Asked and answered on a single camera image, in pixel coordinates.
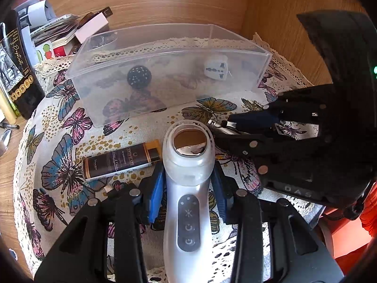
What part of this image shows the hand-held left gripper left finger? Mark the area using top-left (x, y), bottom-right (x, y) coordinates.
top-left (34, 163), bottom-right (166, 283)

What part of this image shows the pile of cards and papers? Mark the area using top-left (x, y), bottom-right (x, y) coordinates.
top-left (29, 14), bottom-right (81, 66)

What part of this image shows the white travel adapter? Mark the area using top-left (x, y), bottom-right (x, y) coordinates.
top-left (203, 55), bottom-right (230, 81)

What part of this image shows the white facial massager device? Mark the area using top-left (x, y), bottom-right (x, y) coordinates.
top-left (163, 121), bottom-right (217, 283)

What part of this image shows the dark wine bottle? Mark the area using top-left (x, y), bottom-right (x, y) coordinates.
top-left (0, 9), bottom-right (45, 120)

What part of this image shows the gold tube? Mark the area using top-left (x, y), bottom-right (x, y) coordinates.
top-left (0, 83), bottom-right (19, 124)

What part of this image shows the metal spoon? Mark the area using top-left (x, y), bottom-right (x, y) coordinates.
top-left (0, 128), bottom-right (13, 157)

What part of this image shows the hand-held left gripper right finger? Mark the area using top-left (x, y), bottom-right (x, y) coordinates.
top-left (211, 163), bottom-right (346, 283)

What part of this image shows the white rectangular box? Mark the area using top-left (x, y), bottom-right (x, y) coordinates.
top-left (75, 13), bottom-right (108, 44)

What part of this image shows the brown cosmetic bottle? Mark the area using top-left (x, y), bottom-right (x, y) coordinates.
top-left (82, 140), bottom-right (163, 181)

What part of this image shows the clear plastic container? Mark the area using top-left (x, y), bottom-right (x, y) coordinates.
top-left (65, 23), bottom-right (272, 128)

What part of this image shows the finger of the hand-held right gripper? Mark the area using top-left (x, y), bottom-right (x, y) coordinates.
top-left (211, 133), bottom-right (322, 184)
top-left (226, 83), bottom-right (334, 134)

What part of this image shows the butterfly print lace tablecloth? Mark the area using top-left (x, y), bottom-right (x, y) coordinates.
top-left (16, 32), bottom-right (324, 283)

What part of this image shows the small silver metal tool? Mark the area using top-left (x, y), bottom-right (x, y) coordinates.
top-left (207, 118), bottom-right (236, 135)

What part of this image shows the small brown vial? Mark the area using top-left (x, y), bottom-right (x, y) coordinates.
top-left (79, 6), bottom-right (114, 26)

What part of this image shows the folded white paper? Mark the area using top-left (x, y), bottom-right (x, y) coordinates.
top-left (17, 0), bottom-right (57, 26)

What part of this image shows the black speckled ball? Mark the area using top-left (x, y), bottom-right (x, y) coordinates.
top-left (127, 66), bottom-right (152, 90)

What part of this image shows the orange cloth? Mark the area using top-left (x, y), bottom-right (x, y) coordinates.
top-left (316, 180), bottom-right (377, 273)

